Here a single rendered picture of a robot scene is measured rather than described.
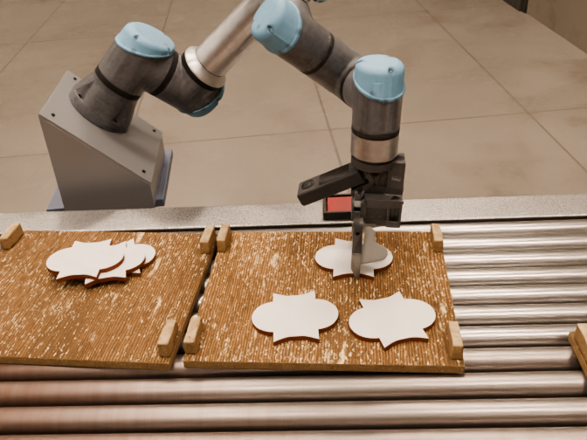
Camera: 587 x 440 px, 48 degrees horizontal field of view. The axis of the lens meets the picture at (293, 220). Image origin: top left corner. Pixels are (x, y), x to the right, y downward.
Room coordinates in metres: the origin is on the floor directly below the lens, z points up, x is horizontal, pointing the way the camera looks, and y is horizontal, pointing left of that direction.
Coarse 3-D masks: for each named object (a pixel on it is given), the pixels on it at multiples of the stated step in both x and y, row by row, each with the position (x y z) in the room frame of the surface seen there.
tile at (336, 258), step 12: (336, 240) 0.99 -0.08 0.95; (324, 252) 0.96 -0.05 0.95; (336, 252) 0.96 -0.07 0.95; (348, 252) 0.95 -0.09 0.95; (324, 264) 0.92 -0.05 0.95; (336, 264) 0.92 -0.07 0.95; (348, 264) 0.92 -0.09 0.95; (372, 264) 0.91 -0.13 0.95; (384, 264) 0.91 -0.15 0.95; (336, 276) 0.89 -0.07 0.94; (348, 276) 0.89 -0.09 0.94; (360, 276) 0.89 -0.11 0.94; (372, 276) 0.88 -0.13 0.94
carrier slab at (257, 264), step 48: (240, 240) 1.03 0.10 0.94; (288, 240) 1.02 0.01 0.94; (384, 240) 1.00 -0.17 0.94; (240, 288) 0.88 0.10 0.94; (288, 288) 0.87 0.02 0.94; (336, 288) 0.87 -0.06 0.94; (384, 288) 0.86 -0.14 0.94; (432, 288) 0.85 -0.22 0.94; (240, 336) 0.76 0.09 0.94; (336, 336) 0.75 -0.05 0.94; (432, 336) 0.73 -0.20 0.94
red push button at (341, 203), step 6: (330, 198) 1.18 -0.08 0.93; (336, 198) 1.17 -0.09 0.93; (342, 198) 1.17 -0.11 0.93; (348, 198) 1.17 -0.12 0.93; (330, 204) 1.15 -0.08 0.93; (336, 204) 1.15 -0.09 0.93; (342, 204) 1.15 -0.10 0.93; (348, 204) 1.15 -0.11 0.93; (330, 210) 1.13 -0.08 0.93; (336, 210) 1.13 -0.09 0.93; (342, 210) 1.12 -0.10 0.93
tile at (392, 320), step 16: (368, 304) 0.81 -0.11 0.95; (384, 304) 0.81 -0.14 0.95; (400, 304) 0.80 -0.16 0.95; (416, 304) 0.80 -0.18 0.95; (352, 320) 0.77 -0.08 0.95; (368, 320) 0.77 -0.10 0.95; (384, 320) 0.77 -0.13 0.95; (400, 320) 0.76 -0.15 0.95; (416, 320) 0.76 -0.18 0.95; (432, 320) 0.76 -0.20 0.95; (368, 336) 0.73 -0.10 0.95; (384, 336) 0.73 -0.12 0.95; (400, 336) 0.73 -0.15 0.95; (416, 336) 0.73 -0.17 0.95
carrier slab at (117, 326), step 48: (48, 240) 1.07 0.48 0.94; (96, 240) 1.06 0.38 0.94; (144, 240) 1.05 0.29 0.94; (192, 240) 1.04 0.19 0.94; (0, 288) 0.93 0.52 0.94; (48, 288) 0.92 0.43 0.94; (96, 288) 0.91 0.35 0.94; (144, 288) 0.90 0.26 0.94; (192, 288) 0.89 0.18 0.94; (0, 336) 0.80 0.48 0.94; (48, 336) 0.79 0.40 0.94; (96, 336) 0.78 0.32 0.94; (144, 336) 0.78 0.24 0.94
